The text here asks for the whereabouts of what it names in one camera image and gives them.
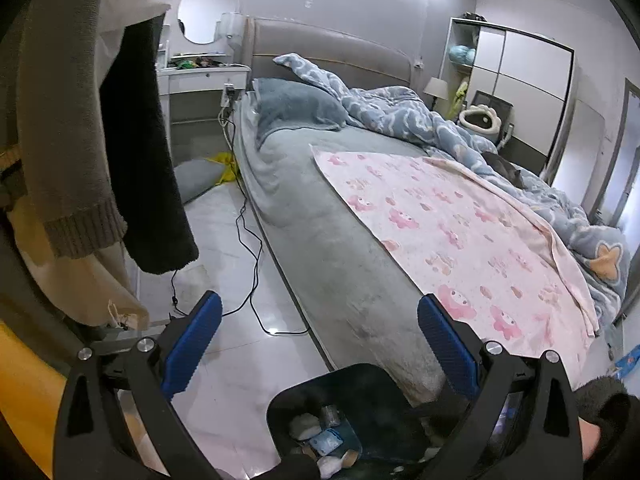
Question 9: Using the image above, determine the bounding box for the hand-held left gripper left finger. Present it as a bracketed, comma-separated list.
[52, 290, 223, 480]

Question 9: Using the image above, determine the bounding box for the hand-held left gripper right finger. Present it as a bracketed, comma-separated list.
[416, 294, 586, 480]

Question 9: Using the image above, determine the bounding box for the black trash bin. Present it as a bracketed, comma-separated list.
[266, 364, 441, 480]

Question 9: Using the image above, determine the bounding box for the white sock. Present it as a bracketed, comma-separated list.
[317, 455, 346, 478]
[289, 412, 321, 441]

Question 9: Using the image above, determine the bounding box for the blue tissue packet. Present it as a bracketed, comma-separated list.
[307, 429, 343, 456]

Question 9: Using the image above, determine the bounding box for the person's right forearm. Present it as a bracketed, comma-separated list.
[572, 377, 638, 480]

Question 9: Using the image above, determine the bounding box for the pink printed blanket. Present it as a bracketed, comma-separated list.
[310, 144, 601, 386]

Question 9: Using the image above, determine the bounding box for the cream coat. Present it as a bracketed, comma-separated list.
[0, 200, 151, 333]

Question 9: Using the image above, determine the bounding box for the grey upholstered bed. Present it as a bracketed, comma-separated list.
[232, 16, 632, 406]

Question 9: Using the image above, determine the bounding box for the grey floor cushion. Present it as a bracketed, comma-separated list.
[172, 157, 228, 206]

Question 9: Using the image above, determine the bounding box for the black fleece garment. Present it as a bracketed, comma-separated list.
[97, 12, 200, 276]

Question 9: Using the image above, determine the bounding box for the yellow plastic bag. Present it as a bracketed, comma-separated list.
[207, 152, 241, 186]

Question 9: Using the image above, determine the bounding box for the grey cat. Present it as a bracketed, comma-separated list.
[485, 152, 525, 188]

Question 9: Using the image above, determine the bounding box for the white plush cat bed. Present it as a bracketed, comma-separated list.
[457, 104, 502, 136]

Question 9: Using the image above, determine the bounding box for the blue fleece blanket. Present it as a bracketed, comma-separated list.
[272, 53, 632, 321]

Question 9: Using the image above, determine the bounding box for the taupe knit cardigan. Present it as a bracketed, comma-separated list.
[0, 0, 128, 261]

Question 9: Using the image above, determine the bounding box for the black chair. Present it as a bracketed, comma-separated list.
[470, 90, 516, 148]

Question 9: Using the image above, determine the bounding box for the yellow green plush toy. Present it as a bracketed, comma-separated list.
[450, 81, 470, 116]

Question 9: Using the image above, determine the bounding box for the white shade bedside lamp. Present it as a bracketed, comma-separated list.
[423, 77, 448, 111]

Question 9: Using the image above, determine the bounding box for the grey blue pillow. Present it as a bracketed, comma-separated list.
[252, 78, 351, 148]

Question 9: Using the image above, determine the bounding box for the white dressing table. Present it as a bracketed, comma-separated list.
[157, 35, 251, 146]

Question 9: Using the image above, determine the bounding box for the white and black wardrobe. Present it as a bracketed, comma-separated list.
[440, 16, 576, 186]

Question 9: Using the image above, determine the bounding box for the silver table lamp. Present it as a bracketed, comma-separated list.
[215, 11, 243, 56]

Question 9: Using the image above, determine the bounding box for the black cable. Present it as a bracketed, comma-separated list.
[170, 200, 311, 336]

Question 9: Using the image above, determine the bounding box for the round wall mirror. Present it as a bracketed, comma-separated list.
[177, 0, 238, 46]

